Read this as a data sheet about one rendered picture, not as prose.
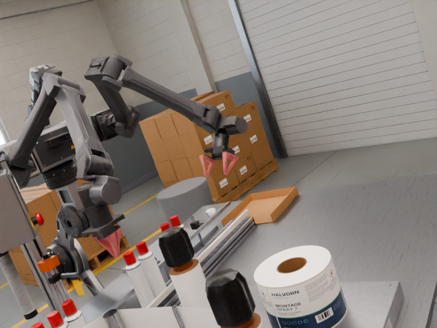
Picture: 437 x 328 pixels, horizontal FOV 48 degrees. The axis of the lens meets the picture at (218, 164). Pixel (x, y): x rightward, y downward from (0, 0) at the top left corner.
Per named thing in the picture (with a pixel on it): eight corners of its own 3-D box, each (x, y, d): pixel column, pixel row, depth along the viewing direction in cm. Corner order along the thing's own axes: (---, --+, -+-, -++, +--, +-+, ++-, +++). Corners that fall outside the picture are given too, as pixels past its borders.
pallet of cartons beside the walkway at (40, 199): (131, 246, 519) (98, 168, 500) (65, 291, 461) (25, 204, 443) (72, 245, 602) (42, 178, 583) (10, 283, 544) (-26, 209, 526)
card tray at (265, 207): (273, 222, 211) (270, 214, 210) (224, 228, 226) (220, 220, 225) (298, 194, 235) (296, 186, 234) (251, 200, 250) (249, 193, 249)
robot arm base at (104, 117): (119, 134, 216) (109, 108, 214) (130, 131, 211) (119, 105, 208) (104, 141, 210) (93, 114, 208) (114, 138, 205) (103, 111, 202)
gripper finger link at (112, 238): (137, 247, 132) (124, 215, 131) (119, 261, 127) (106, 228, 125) (119, 249, 136) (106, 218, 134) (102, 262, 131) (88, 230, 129)
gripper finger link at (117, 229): (131, 252, 130) (118, 219, 129) (114, 265, 125) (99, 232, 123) (114, 253, 134) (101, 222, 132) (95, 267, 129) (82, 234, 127)
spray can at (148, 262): (164, 301, 164) (141, 246, 159) (152, 301, 167) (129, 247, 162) (172, 292, 168) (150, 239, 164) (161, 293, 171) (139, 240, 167)
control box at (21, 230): (0, 254, 128) (-32, 187, 124) (1, 241, 144) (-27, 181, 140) (39, 237, 131) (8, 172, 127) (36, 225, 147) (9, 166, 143)
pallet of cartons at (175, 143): (222, 212, 525) (184, 110, 501) (170, 215, 582) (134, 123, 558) (280, 168, 609) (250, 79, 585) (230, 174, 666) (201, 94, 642)
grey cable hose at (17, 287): (30, 319, 136) (-3, 252, 132) (23, 319, 138) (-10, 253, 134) (40, 312, 139) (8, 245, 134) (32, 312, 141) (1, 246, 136)
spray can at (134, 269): (151, 313, 159) (128, 256, 155) (140, 312, 162) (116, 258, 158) (161, 303, 163) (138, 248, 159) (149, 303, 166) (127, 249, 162)
